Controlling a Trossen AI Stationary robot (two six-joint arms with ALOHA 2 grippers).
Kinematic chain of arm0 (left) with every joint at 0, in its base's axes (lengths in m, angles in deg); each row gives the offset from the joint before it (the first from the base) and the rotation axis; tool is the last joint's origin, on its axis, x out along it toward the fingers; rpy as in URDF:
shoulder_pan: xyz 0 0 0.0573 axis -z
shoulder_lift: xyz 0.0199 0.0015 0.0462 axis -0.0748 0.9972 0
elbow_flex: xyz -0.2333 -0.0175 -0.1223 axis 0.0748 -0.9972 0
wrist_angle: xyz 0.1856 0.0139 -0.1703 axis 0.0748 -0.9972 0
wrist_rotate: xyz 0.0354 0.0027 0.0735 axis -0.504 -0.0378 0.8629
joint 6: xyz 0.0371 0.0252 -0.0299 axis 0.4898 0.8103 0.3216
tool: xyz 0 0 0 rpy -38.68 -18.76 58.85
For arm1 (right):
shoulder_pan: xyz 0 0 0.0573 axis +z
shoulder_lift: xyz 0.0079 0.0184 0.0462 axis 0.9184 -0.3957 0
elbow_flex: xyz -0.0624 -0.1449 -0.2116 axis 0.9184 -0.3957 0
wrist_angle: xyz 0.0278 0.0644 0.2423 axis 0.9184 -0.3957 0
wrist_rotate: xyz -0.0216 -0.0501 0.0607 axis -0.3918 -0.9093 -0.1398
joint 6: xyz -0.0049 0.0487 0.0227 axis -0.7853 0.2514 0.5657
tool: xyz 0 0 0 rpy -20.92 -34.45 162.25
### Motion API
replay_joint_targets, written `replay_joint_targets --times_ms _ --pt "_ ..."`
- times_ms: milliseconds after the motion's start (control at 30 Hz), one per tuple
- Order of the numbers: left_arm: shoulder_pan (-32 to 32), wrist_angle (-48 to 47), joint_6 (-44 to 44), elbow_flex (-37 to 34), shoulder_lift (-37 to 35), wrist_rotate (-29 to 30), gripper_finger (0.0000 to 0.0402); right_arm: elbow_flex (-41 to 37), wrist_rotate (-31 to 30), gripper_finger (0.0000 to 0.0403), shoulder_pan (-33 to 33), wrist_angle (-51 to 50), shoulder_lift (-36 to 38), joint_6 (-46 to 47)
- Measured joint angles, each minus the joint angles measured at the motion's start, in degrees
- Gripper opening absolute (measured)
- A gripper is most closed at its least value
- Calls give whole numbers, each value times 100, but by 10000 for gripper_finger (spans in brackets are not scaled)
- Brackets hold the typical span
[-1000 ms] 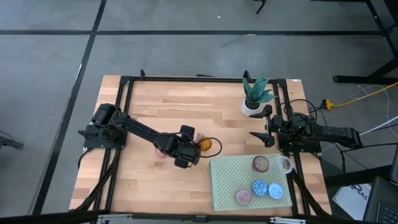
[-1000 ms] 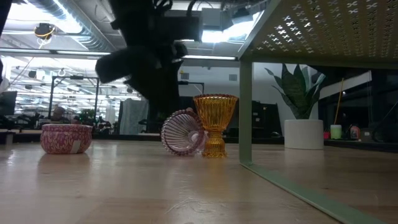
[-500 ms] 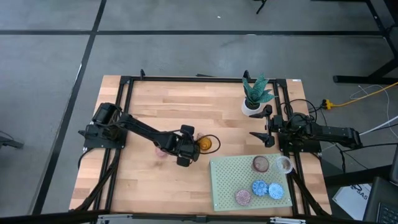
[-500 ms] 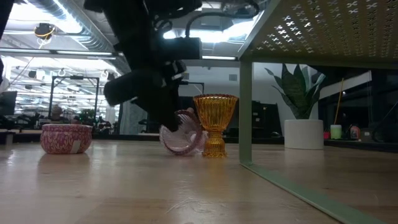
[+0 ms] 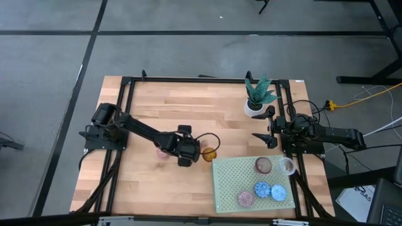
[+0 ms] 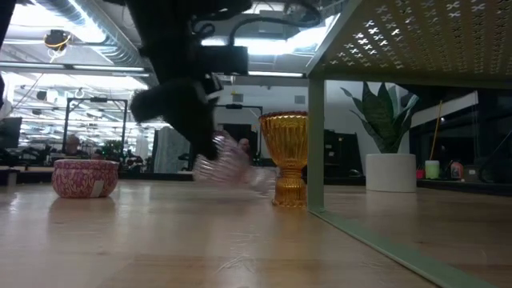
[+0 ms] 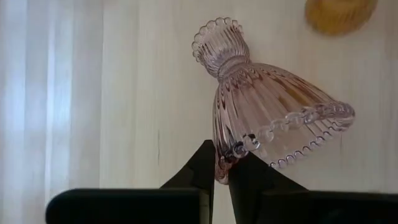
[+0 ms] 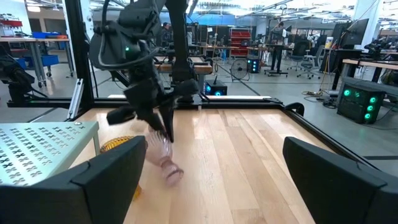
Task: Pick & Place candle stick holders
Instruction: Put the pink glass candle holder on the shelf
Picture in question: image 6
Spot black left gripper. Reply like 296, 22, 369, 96
130, 39, 224, 161

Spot large pink ribbed glass holder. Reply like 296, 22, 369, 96
193, 130, 278, 198

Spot amber ribbed glass candle holder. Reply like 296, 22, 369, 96
258, 110, 309, 208

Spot red patterned candle tin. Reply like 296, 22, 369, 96
51, 158, 120, 199

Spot grey hanging cloth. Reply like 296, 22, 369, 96
154, 126, 192, 174

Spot long linear ceiling light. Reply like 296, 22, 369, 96
247, 70, 307, 78

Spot green perforated metal shelf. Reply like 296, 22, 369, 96
306, 0, 512, 288

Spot black computer monitor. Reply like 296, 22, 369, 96
0, 117, 23, 150

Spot black storage cabinet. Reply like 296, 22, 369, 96
323, 129, 364, 177

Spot green snake plant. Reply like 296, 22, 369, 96
340, 82, 421, 154

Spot white round planter pot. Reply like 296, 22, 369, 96
365, 153, 418, 194

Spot pale green cup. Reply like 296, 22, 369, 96
424, 159, 440, 180

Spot orange bottle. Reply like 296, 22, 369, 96
450, 159, 465, 180

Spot black rig frame with camera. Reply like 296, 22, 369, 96
214, 103, 264, 161

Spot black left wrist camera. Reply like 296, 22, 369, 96
199, 45, 250, 76

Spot black metal rig frame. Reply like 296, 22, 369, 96
62, 97, 129, 157

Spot black yellow ceiling cord reel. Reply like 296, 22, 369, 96
43, 30, 72, 51

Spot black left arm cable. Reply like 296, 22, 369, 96
190, 0, 322, 46

